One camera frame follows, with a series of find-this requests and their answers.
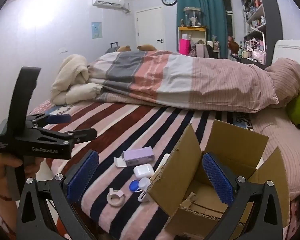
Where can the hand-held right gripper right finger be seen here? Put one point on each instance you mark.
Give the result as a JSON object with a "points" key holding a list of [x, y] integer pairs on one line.
{"points": [[217, 177]]}

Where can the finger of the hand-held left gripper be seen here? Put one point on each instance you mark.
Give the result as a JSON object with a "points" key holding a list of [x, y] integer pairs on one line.
{"points": [[85, 134], [60, 119]]}

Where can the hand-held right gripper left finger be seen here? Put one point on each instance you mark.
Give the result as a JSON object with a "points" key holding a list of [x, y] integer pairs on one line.
{"points": [[82, 177]]}

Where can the brown cardboard box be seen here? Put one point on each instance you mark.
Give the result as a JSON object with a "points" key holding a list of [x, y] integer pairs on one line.
{"points": [[182, 180]]}

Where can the beige tape roll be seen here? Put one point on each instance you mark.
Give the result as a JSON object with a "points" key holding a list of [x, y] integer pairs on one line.
{"points": [[112, 201]]}

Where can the blue white contact lens case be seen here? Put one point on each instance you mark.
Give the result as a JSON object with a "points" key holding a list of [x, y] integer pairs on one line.
{"points": [[134, 186]]}

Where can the purple small carton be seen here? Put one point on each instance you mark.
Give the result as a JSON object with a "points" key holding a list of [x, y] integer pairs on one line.
{"points": [[140, 155]]}

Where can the white earbuds case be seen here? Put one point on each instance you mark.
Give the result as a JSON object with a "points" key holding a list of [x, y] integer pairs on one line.
{"points": [[143, 171]]}

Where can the white plastic holder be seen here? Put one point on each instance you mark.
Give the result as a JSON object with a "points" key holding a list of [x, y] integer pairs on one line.
{"points": [[143, 197]]}

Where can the person's left forearm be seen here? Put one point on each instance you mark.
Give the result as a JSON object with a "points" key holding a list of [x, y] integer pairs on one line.
{"points": [[0, 203]]}

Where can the cream fleece blanket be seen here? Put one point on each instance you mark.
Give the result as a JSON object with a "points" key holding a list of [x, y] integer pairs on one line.
{"points": [[72, 80]]}

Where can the striped bed blanket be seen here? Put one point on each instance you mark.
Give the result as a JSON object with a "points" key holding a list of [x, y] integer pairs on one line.
{"points": [[130, 125]]}

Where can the pink striped bed sheet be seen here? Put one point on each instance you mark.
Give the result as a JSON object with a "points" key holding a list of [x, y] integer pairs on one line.
{"points": [[282, 142]]}

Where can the person's patterned clothing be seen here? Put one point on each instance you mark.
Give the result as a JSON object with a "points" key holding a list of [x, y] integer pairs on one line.
{"points": [[0, 225]]}

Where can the dark suitcase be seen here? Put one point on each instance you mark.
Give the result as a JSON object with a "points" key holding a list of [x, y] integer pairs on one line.
{"points": [[112, 48]]}

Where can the brown plush toy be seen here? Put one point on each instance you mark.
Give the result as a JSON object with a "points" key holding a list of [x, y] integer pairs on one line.
{"points": [[123, 48], [147, 47]]}

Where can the pink grey patchwork quilt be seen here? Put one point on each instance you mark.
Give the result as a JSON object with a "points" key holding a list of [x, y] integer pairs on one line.
{"points": [[180, 80]]}

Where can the green pillow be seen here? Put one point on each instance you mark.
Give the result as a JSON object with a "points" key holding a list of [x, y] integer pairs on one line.
{"points": [[299, 110]]}

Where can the pink striped pillow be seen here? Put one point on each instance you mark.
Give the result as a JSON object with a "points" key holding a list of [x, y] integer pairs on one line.
{"points": [[287, 80]]}

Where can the cluttered dark desk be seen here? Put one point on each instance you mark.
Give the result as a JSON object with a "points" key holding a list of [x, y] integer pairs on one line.
{"points": [[249, 61]]}

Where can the white door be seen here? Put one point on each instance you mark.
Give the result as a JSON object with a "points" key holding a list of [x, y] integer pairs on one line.
{"points": [[148, 27]]}

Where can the white air conditioner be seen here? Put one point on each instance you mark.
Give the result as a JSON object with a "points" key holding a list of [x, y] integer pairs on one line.
{"points": [[107, 1]]}

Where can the pink bag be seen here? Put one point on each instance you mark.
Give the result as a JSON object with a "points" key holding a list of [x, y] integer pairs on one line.
{"points": [[184, 47]]}

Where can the brown stuffed animal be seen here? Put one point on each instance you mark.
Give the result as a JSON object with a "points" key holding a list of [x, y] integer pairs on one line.
{"points": [[233, 45]]}

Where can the yellow white shelf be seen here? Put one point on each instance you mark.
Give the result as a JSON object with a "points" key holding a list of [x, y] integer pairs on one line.
{"points": [[182, 33]]}

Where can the white headboard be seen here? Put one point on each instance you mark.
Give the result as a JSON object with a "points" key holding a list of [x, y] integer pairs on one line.
{"points": [[292, 50]]}

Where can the glass fish tank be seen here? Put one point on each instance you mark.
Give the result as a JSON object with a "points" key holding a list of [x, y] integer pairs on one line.
{"points": [[192, 16]]}

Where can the teal curtain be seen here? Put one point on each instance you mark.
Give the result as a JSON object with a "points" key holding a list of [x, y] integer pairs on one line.
{"points": [[209, 17]]}

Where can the window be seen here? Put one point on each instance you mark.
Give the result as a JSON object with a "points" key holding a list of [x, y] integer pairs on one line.
{"points": [[228, 15]]}

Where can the dark bookshelf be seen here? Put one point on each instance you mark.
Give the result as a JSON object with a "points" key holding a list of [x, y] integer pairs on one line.
{"points": [[269, 17]]}

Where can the blue wall poster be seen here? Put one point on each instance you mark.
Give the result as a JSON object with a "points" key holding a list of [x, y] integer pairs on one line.
{"points": [[96, 30]]}

